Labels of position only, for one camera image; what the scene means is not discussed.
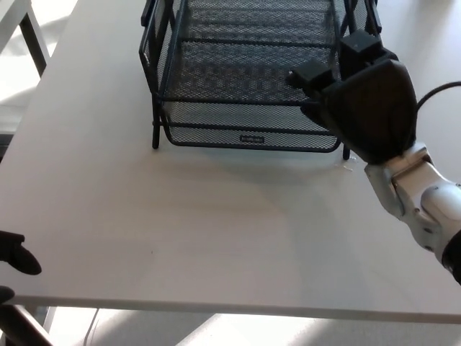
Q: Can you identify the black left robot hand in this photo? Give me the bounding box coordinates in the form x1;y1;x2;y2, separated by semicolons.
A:
0;231;42;304

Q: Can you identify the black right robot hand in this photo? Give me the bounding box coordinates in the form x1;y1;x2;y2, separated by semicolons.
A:
286;30;419;165

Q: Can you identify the black mesh sliding drawer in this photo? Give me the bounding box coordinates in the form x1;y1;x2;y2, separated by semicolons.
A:
156;35;341;109

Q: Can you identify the white desk leg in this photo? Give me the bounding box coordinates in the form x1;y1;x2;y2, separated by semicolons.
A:
42;306;58;334

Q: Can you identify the dark brown bar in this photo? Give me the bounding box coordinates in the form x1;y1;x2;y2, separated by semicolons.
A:
0;304;53;346

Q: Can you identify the labelled black mesh tray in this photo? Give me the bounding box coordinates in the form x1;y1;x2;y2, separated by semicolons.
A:
164;100;343;154

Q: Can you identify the small black mesh tray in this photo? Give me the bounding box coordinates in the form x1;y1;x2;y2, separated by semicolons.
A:
176;0;343;48

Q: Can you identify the white side table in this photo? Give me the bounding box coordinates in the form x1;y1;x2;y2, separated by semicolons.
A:
0;0;50;79

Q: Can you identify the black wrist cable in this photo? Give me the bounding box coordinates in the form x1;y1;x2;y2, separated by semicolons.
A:
416;81;461;109

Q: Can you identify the black wire organizer frame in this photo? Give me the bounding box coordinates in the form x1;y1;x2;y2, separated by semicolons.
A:
138;0;382;161

